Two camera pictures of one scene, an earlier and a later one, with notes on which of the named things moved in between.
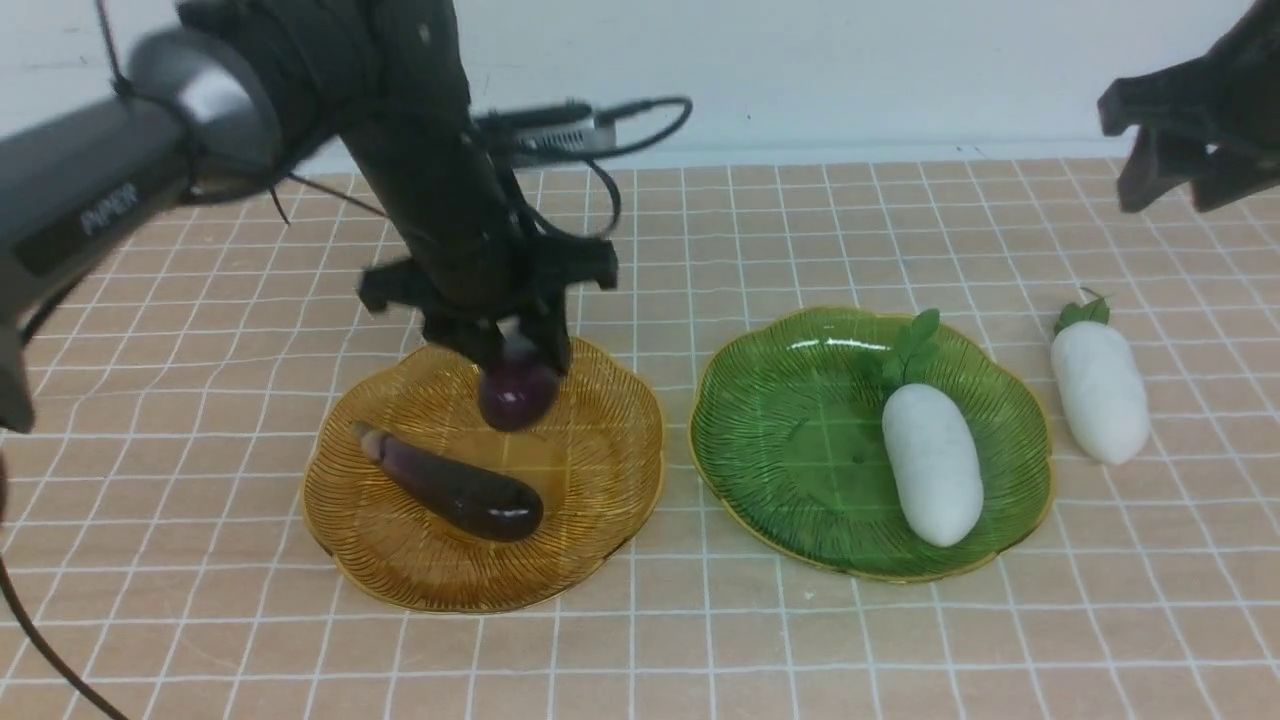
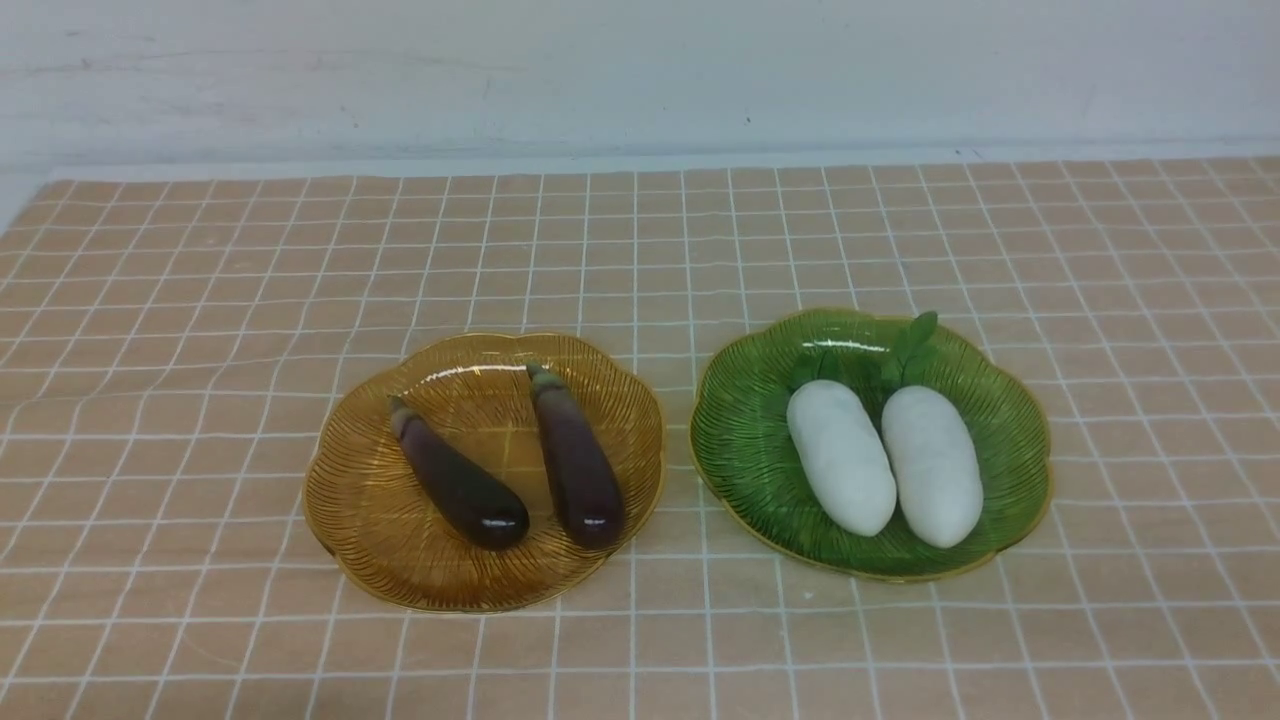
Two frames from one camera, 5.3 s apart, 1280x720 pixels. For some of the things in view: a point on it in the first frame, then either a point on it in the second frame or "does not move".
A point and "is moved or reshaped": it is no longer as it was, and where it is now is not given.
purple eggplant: x=490 y=507 is moved or reshaped
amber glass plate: x=596 y=465 does not move
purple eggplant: x=515 y=397 to x=587 y=488
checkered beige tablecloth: x=156 y=514 does not move
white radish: x=1098 y=372 to x=842 y=457
